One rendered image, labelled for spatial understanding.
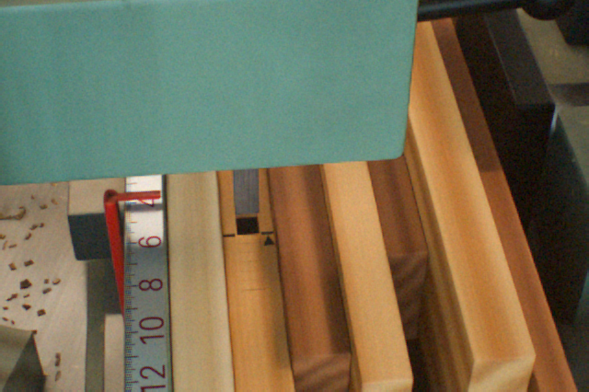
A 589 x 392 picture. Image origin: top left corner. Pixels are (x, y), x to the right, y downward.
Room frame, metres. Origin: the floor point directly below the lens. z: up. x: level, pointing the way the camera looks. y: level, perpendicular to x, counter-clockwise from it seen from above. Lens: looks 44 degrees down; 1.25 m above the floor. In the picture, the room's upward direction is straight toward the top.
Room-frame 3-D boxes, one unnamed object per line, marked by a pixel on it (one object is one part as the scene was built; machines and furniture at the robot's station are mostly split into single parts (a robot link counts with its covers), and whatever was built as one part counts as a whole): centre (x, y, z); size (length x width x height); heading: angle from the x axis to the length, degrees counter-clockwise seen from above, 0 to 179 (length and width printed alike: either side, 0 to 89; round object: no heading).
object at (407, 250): (0.35, -0.03, 0.93); 0.16 x 0.02 x 0.05; 6
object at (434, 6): (0.30, -0.06, 1.04); 0.06 x 0.02 x 0.02; 96
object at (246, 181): (0.29, 0.02, 0.97); 0.01 x 0.01 x 0.05; 6
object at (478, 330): (0.29, -0.06, 0.94); 0.18 x 0.02 x 0.07; 6
